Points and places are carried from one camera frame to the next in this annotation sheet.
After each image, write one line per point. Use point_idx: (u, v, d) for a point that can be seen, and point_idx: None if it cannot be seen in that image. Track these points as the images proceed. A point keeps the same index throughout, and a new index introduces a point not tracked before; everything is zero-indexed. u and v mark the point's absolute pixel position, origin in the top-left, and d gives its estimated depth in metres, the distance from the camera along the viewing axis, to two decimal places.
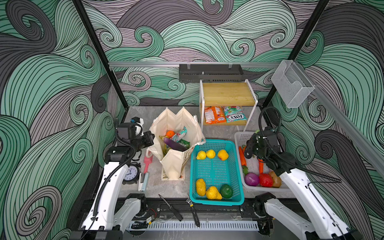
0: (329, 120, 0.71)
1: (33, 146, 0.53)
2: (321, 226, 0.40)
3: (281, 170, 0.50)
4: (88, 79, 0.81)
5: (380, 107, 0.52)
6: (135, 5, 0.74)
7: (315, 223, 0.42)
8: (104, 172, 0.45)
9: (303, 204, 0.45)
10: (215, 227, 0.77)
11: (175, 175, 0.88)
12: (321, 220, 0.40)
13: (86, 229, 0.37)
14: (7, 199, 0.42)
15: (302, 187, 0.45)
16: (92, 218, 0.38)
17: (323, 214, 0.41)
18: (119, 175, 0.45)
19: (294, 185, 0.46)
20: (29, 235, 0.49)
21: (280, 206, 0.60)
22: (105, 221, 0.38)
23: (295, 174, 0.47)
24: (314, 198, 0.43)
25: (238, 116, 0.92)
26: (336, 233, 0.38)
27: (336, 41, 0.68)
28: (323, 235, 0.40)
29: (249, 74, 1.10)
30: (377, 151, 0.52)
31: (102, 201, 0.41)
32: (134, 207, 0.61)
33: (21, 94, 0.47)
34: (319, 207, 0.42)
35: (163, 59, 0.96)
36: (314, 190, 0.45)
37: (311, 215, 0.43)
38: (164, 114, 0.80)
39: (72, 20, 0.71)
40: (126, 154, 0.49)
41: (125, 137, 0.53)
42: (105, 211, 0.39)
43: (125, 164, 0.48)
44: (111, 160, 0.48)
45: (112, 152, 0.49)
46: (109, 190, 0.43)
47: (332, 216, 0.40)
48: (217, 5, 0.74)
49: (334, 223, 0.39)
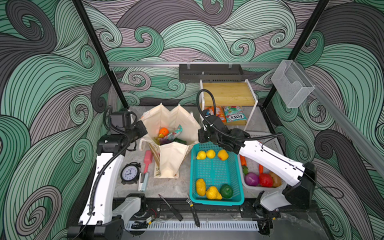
0: (329, 120, 0.71)
1: (33, 146, 0.53)
2: (287, 176, 0.43)
3: (238, 147, 0.49)
4: (88, 79, 0.81)
5: (380, 107, 0.52)
6: (135, 5, 0.74)
7: (281, 175, 0.45)
8: (98, 165, 0.42)
9: (265, 164, 0.47)
10: (214, 227, 0.77)
11: (170, 172, 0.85)
12: (286, 171, 0.43)
13: (83, 224, 0.36)
14: (7, 199, 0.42)
15: (259, 152, 0.47)
16: (88, 213, 0.37)
17: (284, 165, 0.44)
18: (113, 167, 0.42)
19: (251, 153, 0.48)
20: (29, 235, 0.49)
21: (266, 195, 0.64)
22: (102, 215, 0.37)
23: (248, 145, 0.49)
24: (272, 156, 0.46)
25: (238, 116, 0.92)
26: (300, 175, 0.42)
27: (336, 42, 0.67)
28: (293, 182, 0.42)
29: (249, 74, 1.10)
30: (377, 151, 0.52)
31: (97, 195, 0.38)
32: (135, 205, 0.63)
33: (22, 94, 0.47)
34: (278, 160, 0.45)
35: (163, 59, 0.96)
36: (268, 148, 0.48)
37: (276, 170, 0.45)
38: (157, 110, 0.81)
39: (72, 20, 0.71)
40: (120, 144, 0.45)
41: (119, 124, 0.49)
42: (101, 205, 0.38)
43: (119, 155, 0.44)
44: (103, 151, 0.43)
45: (104, 142, 0.45)
46: (105, 184, 0.40)
47: (290, 162, 0.45)
48: (217, 5, 0.74)
49: (294, 167, 0.43)
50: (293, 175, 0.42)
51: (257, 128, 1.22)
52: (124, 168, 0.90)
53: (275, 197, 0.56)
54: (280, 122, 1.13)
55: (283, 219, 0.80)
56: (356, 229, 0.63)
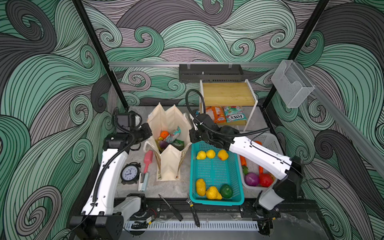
0: (329, 120, 0.71)
1: (33, 146, 0.53)
2: (275, 170, 0.45)
3: (228, 144, 0.51)
4: (88, 79, 0.81)
5: (380, 107, 0.52)
6: (135, 5, 0.74)
7: (270, 169, 0.46)
8: (103, 159, 0.44)
9: (254, 159, 0.48)
10: (215, 227, 0.77)
11: (171, 175, 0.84)
12: (274, 166, 0.44)
13: (86, 214, 0.37)
14: (7, 199, 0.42)
15: (248, 147, 0.48)
16: (91, 204, 0.38)
17: (272, 160, 0.45)
18: (118, 162, 0.44)
19: (240, 149, 0.49)
20: (29, 236, 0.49)
21: (262, 195, 0.67)
22: (104, 206, 0.38)
23: (238, 141, 0.50)
24: (260, 151, 0.47)
25: (238, 116, 0.92)
26: (287, 168, 0.43)
27: (336, 41, 0.68)
28: (280, 176, 0.44)
29: (249, 74, 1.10)
30: (377, 151, 0.52)
31: (101, 187, 0.40)
32: (135, 204, 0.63)
33: (21, 94, 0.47)
34: (266, 155, 0.46)
35: (163, 59, 0.96)
36: (256, 144, 0.49)
37: (264, 165, 0.47)
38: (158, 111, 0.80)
39: (72, 20, 0.71)
40: (125, 141, 0.47)
41: (125, 124, 0.53)
42: (104, 197, 0.39)
43: (125, 151, 0.47)
44: (109, 147, 0.46)
45: (111, 139, 0.48)
46: (109, 176, 0.42)
47: (278, 156, 0.46)
48: (217, 5, 0.74)
49: (282, 161, 0.45)
50: (281, 169, 0.43)
51: (257, 128, 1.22)
52: (124, 168, 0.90)
53: (268, 195, 0.58)
54: (280, 122, 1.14)
55: (283, 219, 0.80)
56: (356, 229, 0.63)
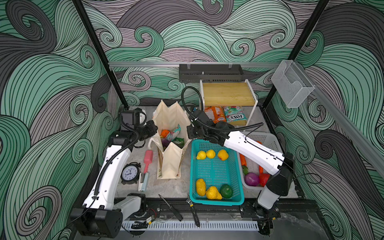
0: (329, 120, 0.71)
1: (33, 146, 0.53)
2: (268, 165, 0.45)
3: (223, 139, 0.50)
4: (88, 79, 0.83)
5: (380, 107, 0.52)
6: (135, 5, 0.74)
7: (263, 165, 0.47)
8: (107, 155, 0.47)
9: (247, 154, 0.49)
10: (215, 227, 0.77)
11: (171, 173, 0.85)
12: (267, 161, 0.45)
13: (87, 207, 0.38)
14: (7, 199, 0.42)
15: (243, 143, 0.49)
16: (93, 197, 0.39)
17: (265, 155, 0.46)
18: (121, 158, 0.46)
19: (235, 145, 0.49)
20: (29, 235, 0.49)
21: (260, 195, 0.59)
22: (105, 201, 0.39)
23: (233, 136, 0.50)
24: (254, 146, 0.48)
25: (238, 116, 0.92)
26: (279, 164, 0.44)
27: (336, 41, 0.68)
28: (272, 171, 0.45)
29: (249, 74, 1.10)
30: (377, 151, 0.52)
31: (103, 182, 0.41)
32: (135, 204, 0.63)
33: (21, 94, 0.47)
34: (260, 150, 0.47)
35: (163, 59, 0.96)
36: (250, 140, 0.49)
37: (257, 160, 0.47)
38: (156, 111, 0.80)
39: (72, 20, 0.71)
40: (128, 139, 0.49)
41: (129, 122, 0.54)
42: (105, 192, 0.40)
43: (127, 148, 0.48)
44: (113, 143, 0.48)
45: (115, 136, 0.49)
46: (111, 172, 0.43)
47: (271, 152, 0.47)
48: (217, 5, 0.74)
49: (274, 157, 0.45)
50: (273, 165, 0.44)
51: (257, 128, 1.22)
52: (124, 168, 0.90)
53: (264, 193, 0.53)
54: (280, 122, 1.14)
55: (283, 219, 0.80)
56: (356, 229, 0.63)
